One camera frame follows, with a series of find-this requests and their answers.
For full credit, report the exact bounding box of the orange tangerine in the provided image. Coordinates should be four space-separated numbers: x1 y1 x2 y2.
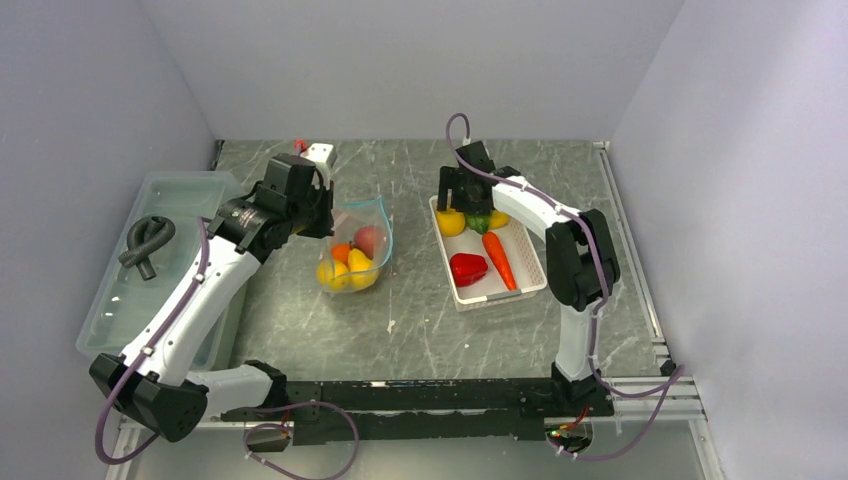
331 243 352 264

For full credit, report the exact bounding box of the red bell pepper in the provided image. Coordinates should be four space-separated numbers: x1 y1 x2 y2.
449 252 489 288

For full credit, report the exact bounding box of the clear zip top bag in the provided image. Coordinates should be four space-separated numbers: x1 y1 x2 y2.
316 196 393 294

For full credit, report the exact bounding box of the pink peach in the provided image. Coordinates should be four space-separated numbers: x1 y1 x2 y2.
353 225 386 260

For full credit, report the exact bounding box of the yellow lemon front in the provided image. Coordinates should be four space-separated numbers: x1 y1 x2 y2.
316 258 349 292

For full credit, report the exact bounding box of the yellow lemon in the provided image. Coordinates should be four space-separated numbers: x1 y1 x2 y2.
316 258 349 292
347 248 379 291
435 208 466 237

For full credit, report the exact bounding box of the yellow fruit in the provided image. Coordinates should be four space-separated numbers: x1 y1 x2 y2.
489 210 511 230

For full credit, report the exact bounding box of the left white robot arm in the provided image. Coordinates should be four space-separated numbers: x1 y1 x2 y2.
89 148 334 442

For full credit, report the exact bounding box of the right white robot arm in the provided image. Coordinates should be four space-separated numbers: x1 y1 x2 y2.
436 139 620 415

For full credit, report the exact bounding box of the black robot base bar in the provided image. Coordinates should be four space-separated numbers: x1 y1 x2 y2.
221 377 614 446

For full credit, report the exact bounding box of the green leafy vegetable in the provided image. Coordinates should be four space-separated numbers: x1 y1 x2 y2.
465 213 491 235

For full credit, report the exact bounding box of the orange carrot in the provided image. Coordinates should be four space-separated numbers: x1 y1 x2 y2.
482 231 518 291

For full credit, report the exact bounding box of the white plastic basket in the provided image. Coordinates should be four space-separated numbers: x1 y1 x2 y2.
429 196 548 312

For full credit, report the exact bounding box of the clear plastic storage box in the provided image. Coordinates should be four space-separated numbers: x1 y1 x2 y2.
76 171 244 359

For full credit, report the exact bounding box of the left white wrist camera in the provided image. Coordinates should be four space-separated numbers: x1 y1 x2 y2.
293 139 337 177

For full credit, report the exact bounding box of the grey corrugated hose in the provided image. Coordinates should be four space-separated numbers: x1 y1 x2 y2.
118 215 177 282

